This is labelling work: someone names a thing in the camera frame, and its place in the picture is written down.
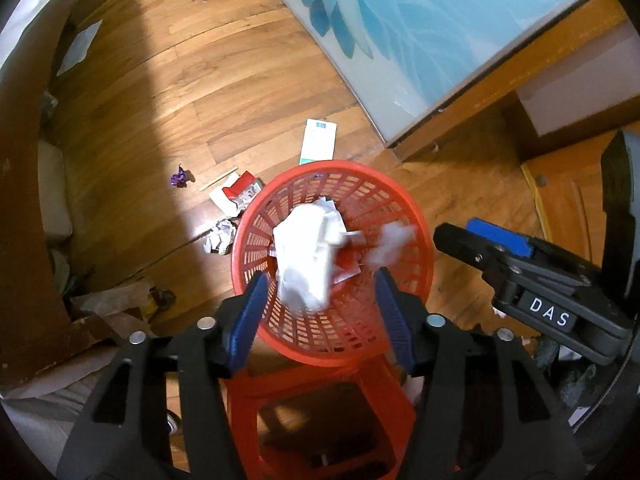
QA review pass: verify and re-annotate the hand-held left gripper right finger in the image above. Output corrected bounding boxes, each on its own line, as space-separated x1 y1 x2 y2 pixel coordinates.
374 266 587 480

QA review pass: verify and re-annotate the blue flower glass door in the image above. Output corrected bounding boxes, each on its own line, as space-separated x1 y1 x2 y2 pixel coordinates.
272 0 607 145

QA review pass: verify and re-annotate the red plastic mesh basket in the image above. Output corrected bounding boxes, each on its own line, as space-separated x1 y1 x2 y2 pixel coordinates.
230 160 435 367

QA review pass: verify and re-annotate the beige cushion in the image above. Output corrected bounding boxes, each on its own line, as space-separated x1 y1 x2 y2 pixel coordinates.
37 140 74 241

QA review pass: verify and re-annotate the red and white packet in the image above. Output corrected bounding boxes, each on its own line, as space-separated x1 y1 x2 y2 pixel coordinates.
209 170 263 216

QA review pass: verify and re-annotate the white paper sheet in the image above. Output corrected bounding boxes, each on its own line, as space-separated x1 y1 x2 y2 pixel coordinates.
56 20 103 77

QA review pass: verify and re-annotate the thin wooden stick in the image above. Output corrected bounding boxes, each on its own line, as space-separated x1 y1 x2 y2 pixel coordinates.
199 167 240 192

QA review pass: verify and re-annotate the brown paper bag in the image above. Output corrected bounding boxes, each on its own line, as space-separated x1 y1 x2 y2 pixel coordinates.
67 277 177 346

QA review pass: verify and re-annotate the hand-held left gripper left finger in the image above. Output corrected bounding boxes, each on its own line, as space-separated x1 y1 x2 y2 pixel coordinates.
56 272 269 480

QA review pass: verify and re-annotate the white tissue piece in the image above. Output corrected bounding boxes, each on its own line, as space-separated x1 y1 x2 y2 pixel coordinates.
367 221 419 268

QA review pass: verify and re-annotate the white and green carton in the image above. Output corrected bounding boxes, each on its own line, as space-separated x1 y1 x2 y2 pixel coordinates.
299 119 337 166

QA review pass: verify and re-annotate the red and white paper scrap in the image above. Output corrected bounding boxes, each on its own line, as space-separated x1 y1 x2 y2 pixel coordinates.
332 247 368 286

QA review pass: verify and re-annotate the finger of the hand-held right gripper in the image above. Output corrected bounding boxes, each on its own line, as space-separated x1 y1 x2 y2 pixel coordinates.
432 223 508 283
466 217 598 286

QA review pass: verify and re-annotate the white bed sheet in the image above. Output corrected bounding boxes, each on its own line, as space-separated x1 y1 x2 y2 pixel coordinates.
0 0 88 78

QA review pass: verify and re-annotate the red plastic stool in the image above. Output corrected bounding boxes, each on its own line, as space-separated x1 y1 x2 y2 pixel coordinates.
220 352 420 480

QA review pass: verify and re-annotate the crumpled printed paper ball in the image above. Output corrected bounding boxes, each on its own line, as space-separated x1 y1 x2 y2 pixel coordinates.
202 217 238 256

